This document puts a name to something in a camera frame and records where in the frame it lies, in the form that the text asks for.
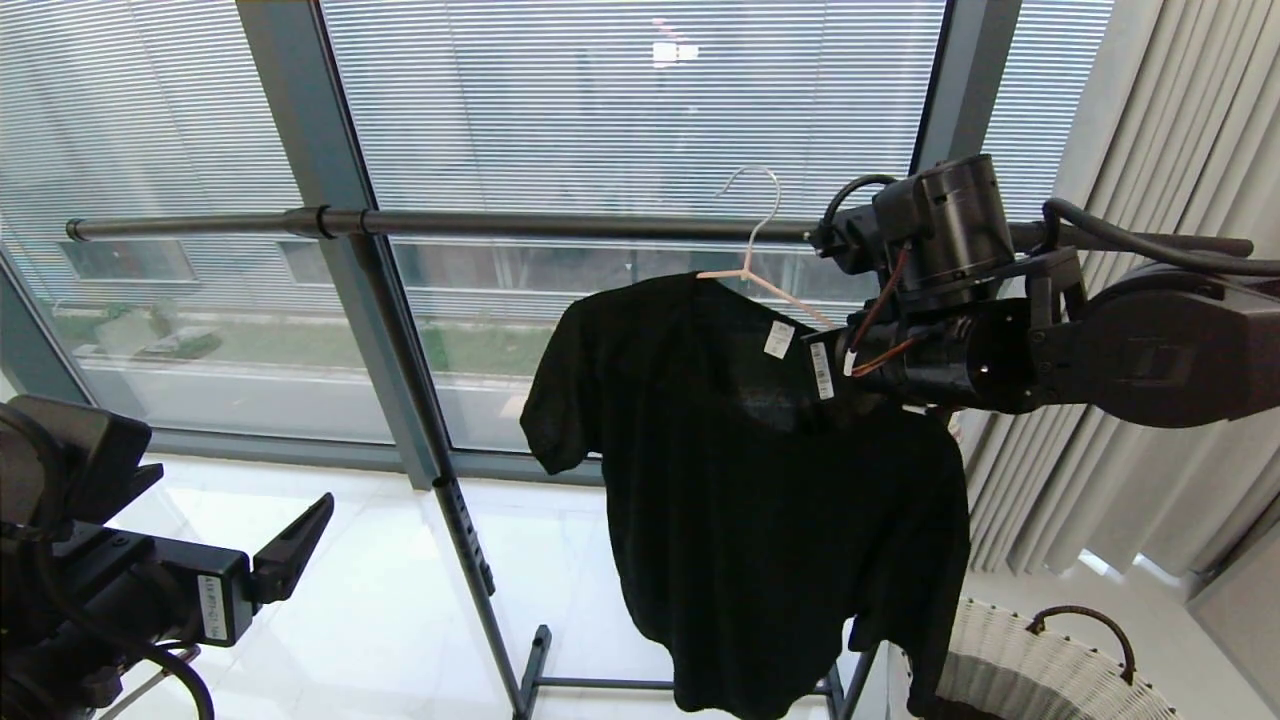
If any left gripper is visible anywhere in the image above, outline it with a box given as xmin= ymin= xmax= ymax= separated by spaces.
xmin=0 ymin=492 xmax=336 ymax=681

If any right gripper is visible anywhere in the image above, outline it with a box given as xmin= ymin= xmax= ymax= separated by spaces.
xmin=805 ymin=325 xmax=906 ymax=406

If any pink clothes hanger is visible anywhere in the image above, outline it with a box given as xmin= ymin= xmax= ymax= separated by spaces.
xmin=697 ymin=165 xmax=843 ymax=333

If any black garment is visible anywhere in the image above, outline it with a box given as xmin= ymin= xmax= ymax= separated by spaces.
xmin=520 ymin=272 xmax=971 ymax=720

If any white laundry basket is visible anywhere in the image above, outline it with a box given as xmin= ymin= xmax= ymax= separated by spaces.
xmin=885 ymin=598 xmax=1183 ymax=720

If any black clothes rack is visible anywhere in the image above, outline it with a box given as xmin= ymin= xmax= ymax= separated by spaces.
xmin=65 ymin=205 xmax=1256 ymax=720

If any beige curtain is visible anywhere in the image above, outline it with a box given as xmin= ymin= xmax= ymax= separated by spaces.
xmin=950 ymin=0 xmax=1280 ymax=586

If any window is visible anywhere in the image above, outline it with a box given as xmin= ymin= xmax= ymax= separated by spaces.
xmin=0 ymin=0 xmax=1116 ymax=486

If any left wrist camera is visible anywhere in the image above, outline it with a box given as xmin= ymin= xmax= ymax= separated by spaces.
xmin=0 ymin=395 xmax=166 ymax=531

